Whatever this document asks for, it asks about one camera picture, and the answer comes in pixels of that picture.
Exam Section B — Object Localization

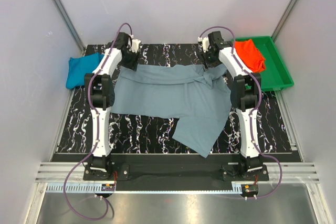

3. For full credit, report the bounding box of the grey-blue t shirt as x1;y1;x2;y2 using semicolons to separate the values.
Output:
111;64;232;157

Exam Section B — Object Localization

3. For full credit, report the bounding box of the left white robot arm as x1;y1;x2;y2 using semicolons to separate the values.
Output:
85;32;141;180

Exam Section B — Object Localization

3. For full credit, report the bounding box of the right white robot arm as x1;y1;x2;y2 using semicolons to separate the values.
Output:
198;31;263;180

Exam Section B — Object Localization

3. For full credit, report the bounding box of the orange t shirt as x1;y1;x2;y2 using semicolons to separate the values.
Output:
235;39;266;73

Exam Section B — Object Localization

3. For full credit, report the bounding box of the teal folded t shirt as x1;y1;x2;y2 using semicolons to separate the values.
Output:
66;53;103;90

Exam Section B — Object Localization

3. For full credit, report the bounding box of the green plastic tray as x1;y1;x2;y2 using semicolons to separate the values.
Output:
236;36;294;92

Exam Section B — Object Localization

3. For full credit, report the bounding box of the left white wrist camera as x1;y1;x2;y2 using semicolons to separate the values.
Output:
130;39;142;53

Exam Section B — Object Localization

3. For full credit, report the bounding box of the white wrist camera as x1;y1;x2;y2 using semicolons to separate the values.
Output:
130;39;142;53
197;37;210;52

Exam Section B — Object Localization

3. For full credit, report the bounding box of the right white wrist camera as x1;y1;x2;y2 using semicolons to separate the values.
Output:
197;37;210;52

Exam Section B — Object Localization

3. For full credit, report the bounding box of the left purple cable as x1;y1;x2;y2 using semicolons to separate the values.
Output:
63;23;136;221

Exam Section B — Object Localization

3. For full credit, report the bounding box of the left aluminium frame post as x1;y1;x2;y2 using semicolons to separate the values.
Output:
52;0;86;51

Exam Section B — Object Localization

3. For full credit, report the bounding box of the aluminium frame post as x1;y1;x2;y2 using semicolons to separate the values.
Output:
52;0;86;51
271;0;299;42

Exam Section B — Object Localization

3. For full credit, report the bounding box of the right aluminium frame post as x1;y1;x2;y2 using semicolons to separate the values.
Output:
271;0;299;42

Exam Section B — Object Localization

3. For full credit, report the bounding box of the aluminium front rail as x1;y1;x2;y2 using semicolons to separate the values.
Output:
35;163;319;195

